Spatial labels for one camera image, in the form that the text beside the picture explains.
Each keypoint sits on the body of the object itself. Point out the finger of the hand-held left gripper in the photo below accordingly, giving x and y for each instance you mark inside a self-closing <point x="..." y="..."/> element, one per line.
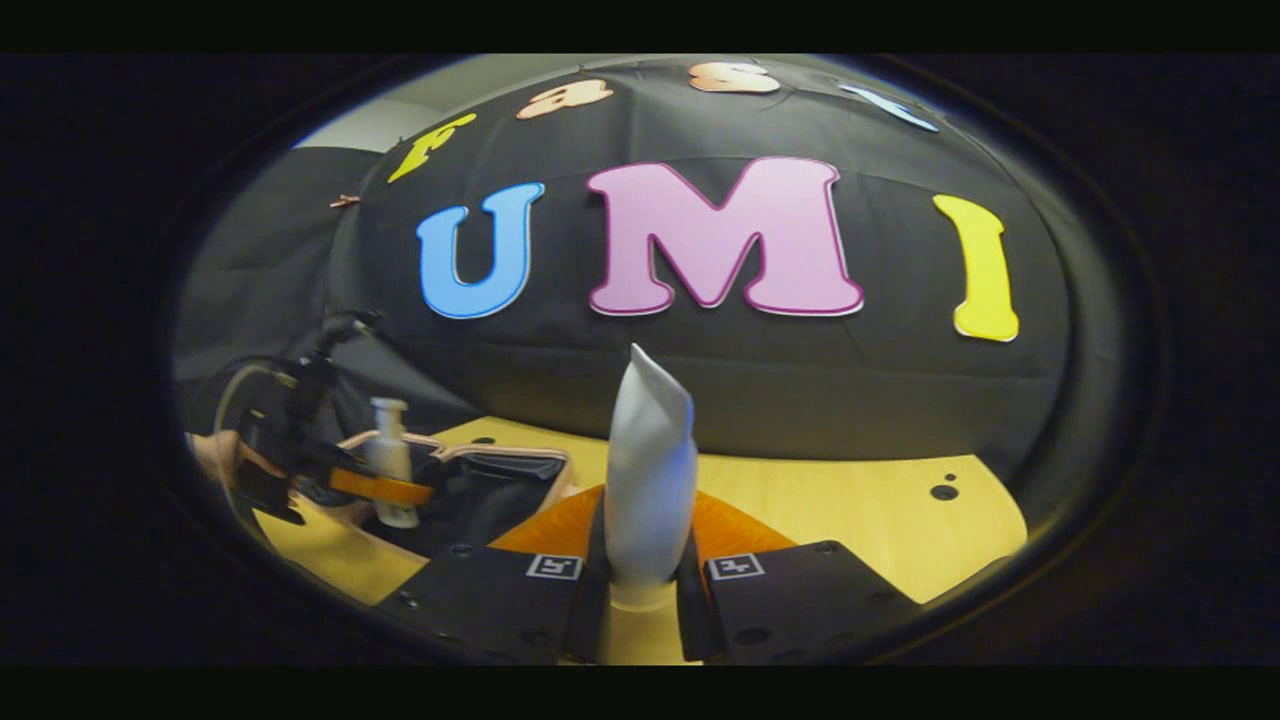
<point x="380" y="487"/>

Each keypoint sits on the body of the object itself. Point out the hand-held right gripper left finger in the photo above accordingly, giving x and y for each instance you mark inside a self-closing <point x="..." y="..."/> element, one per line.
<point x="585" y="610"/>

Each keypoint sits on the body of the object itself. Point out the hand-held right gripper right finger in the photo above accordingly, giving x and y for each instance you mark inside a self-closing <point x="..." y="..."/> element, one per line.
<point x="695" y="610"/>

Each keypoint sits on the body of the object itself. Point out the white pump bottle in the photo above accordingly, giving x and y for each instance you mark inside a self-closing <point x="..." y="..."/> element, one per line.
<point x="390" y="455"/>

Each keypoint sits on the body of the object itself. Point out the pink suitcase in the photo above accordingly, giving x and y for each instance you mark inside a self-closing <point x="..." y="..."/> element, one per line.
<point x="500" y="500"/>

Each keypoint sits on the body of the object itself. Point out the white squeeze tube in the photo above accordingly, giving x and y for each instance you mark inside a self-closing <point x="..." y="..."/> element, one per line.
<point x="650" y="470"/>

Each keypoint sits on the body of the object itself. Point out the black backdrop cloth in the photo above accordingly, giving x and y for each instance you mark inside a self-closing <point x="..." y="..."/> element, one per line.
<point x="800" y="370"/>

